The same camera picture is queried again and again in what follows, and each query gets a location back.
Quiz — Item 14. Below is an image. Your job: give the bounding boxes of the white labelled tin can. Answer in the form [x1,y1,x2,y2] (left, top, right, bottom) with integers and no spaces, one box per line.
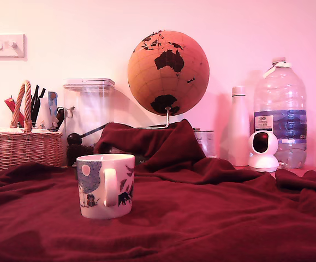
[193,128,216,158]

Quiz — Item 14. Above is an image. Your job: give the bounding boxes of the white illustrated ceramic mug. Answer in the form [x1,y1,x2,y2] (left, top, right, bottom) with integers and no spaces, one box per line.
[76,153,135,220]

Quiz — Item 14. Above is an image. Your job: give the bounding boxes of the large clear water bottle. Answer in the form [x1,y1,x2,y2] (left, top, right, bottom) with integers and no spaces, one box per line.
[253,57,308,169]

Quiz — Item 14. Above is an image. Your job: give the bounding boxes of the clear plastic lidded container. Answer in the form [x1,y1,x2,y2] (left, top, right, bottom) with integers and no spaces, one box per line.
[63,78,116,148]

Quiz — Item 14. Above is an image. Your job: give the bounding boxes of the cork globe on metal stand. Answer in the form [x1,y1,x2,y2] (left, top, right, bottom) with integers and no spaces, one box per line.
[127,30,210,129]

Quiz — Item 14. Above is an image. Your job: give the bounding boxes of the slim white insulated bottle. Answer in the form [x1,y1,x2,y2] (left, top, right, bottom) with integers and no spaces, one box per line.
[226,86,251,167]

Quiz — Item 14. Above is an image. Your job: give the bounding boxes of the brown-handled tool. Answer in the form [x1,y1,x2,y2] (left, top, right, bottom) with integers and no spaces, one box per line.
[55,106,65,129]

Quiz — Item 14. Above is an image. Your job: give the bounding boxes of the black round-headed scoop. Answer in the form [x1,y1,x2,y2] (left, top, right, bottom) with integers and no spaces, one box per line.
[67,123,111,145]

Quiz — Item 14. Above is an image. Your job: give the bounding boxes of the small white round camera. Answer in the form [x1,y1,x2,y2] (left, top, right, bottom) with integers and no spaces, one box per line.
[247,131,280,172]

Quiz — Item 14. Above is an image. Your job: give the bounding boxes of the dark brown textured jar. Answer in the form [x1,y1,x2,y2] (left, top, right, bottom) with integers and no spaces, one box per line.
[66,144,94,167]

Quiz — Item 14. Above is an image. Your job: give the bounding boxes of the wicker basket with handle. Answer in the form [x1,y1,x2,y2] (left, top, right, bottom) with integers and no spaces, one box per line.
[0,80,64,175]

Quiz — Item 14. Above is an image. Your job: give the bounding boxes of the white paper sheets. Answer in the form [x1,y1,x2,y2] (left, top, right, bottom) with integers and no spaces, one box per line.
[0,126,53,134]

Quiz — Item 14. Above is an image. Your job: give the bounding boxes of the dark red fleece blanket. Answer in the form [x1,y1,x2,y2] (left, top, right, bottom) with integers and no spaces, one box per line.
[0,118,316,262]

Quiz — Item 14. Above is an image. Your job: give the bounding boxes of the black kitchen utensils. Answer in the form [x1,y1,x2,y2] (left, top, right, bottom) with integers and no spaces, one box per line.
[31,85,46,125]

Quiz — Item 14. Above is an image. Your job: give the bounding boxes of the blue and white card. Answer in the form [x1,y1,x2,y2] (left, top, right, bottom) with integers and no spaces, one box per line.
[47,91,59,121]

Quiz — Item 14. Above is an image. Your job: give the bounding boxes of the white wall light switch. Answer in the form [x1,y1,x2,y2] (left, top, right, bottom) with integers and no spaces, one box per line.
[0,33,26,58]

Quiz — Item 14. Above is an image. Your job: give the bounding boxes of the red packet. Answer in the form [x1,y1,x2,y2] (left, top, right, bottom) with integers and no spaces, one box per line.
[4,96,25,123]

